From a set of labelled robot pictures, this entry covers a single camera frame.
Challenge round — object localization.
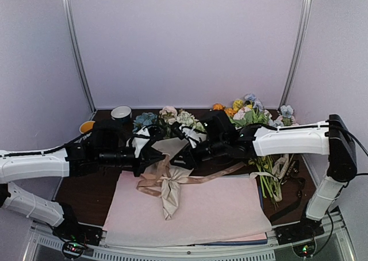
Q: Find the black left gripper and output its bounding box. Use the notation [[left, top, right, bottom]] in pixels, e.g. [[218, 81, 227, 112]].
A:
[[97, 145, 165, 177]]

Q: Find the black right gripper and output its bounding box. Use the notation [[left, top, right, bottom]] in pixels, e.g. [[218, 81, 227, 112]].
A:
[[170, 136, 228, 170]]

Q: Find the white bowl with dark outside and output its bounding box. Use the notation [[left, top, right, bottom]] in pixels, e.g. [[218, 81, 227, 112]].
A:
[[110, 106, 132, 124]]

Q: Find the white hydrangea green leaf bunch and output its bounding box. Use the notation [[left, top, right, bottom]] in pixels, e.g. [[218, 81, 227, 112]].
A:
[[174, 110, 205, 133]]

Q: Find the grey-white wrapping paper sheet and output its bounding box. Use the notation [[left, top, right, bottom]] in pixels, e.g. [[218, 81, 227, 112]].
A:
[[136, 137, 202, 220]]

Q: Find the pink flower long stem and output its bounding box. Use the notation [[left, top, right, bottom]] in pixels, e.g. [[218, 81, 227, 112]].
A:
[[159, 106, 178, 129]]

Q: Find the beige ribbon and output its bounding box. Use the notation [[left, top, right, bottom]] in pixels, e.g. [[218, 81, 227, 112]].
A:
[[136, 155, 245, 199]]

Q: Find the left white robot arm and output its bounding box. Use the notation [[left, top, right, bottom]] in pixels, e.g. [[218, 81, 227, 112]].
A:
[[1, 120, 164, 240]]

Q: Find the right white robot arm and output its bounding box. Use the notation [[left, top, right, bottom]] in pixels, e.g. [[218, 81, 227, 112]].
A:
[[171, 110, 357, 239]]

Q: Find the pile of fake flowers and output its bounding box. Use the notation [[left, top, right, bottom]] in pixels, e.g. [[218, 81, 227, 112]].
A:
[[212, 94, 298, 189]]

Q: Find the patterned mug with yellow inside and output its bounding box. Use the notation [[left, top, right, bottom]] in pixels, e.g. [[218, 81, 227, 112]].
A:
[[79, 121, 95, 134]]

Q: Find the cream ribbon on flower pile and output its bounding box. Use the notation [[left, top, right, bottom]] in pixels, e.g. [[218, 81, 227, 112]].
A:
[[248, 154, 293, 207]]

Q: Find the stack of pastel paper sheets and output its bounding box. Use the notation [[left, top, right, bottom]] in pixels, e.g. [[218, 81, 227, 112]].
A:
[[103, 172, 272, 247]]

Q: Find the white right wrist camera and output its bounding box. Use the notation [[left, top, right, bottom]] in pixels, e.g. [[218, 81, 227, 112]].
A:
[[171, 122, 206, 148]]

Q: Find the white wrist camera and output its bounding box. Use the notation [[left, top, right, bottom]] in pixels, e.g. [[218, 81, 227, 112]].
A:
[[126, 127, 151, 158], [171, 122, 206, 148]]

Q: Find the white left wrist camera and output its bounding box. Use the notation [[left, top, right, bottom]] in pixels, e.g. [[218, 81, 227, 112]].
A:
[[126, 127, 151, 158]]

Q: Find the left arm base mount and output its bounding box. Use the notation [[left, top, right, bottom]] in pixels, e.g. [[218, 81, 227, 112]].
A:
[[49, 224, 103, 260]]

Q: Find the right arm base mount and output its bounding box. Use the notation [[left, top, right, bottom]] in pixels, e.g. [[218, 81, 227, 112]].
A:
[[275, 222, 325, 259]]

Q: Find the front aluminium rail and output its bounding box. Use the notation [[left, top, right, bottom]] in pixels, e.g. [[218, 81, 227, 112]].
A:
[[24, 212, 353, 261]]

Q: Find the left aluminium frame post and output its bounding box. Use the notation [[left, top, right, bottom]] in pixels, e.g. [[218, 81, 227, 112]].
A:
[[62, 0, 96, 113]]

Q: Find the aluminium frame post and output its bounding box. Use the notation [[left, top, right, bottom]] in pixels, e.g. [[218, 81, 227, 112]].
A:
[[62, 0, 96, 113], [279, 0, 313, 107]]

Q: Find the right aluminium frame post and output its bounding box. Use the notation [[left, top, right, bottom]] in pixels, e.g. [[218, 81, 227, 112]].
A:
[[279, 0, 313, 107]]

